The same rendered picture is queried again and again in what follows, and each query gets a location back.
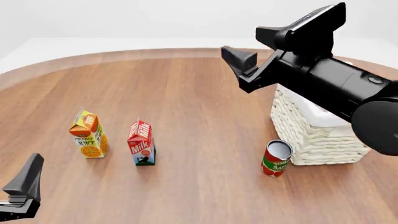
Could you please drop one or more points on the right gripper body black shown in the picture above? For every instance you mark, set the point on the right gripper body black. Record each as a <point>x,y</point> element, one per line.
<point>255,81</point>

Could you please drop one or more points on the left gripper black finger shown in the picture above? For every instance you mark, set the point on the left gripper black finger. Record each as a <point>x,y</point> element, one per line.
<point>29,179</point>

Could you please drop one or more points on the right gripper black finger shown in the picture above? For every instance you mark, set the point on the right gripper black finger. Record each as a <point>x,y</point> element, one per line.
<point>269,35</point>
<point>239,60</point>

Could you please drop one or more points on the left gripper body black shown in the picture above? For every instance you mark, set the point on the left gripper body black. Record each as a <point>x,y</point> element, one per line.
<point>18,208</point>

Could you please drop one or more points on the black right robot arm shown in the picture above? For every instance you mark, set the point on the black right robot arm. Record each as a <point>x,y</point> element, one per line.
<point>329,79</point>

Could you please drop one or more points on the white woven basket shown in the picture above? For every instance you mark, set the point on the white woven basket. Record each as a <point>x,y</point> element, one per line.
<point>314,142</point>

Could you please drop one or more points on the red milk carton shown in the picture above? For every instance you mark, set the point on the red milk carton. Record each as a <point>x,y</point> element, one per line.
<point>141,144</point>

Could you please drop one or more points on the orange juice carton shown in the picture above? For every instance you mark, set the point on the orange juice carton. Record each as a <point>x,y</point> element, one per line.
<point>88,140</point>

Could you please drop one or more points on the tomato sauce can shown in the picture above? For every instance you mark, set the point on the tomato sauce can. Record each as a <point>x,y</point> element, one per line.
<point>275,163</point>

